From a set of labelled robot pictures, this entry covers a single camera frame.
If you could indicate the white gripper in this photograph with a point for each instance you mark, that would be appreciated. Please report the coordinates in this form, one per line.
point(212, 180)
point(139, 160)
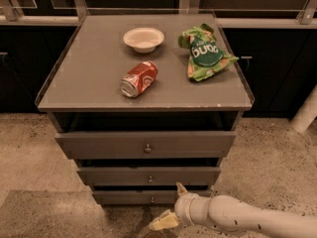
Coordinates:
point(182, 208)

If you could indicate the grey bottom drawer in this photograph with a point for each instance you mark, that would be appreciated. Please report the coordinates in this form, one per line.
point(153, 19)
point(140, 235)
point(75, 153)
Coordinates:
point(135, 197)

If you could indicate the grey drawer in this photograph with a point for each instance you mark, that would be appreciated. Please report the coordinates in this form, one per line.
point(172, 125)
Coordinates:
point(146, 145)
point(149, 175)
point(135, 197)

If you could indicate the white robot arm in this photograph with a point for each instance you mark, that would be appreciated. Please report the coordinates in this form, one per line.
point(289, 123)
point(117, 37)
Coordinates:
point(225, 213)

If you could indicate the grey top drawer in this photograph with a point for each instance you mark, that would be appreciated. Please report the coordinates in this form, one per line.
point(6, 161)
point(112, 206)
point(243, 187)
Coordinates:
point(146, 145)

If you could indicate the grey middle drawer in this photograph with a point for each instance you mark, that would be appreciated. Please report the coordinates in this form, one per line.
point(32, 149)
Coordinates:
point(149, 175)

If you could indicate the grey drawer cabinet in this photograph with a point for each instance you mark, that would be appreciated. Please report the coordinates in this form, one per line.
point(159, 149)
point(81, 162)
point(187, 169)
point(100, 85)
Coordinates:
point(83, 92)

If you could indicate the crushed red soda can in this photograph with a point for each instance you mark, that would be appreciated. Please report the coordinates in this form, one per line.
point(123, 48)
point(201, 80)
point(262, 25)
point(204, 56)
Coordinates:
point(138, 79)

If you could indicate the green chip bag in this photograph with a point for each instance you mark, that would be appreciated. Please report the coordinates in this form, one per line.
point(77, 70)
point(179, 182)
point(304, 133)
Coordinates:
point(205, 57)

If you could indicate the white paper bowl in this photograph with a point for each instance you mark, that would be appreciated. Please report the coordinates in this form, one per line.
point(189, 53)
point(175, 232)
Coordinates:
point(143, 40)

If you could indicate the white cylindrical post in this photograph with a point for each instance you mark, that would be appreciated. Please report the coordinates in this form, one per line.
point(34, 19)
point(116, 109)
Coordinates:
point(306, 113)

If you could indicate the dark counter with metal rail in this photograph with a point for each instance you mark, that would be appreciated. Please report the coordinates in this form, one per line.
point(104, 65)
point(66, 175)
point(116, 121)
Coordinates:
point(274, 39)

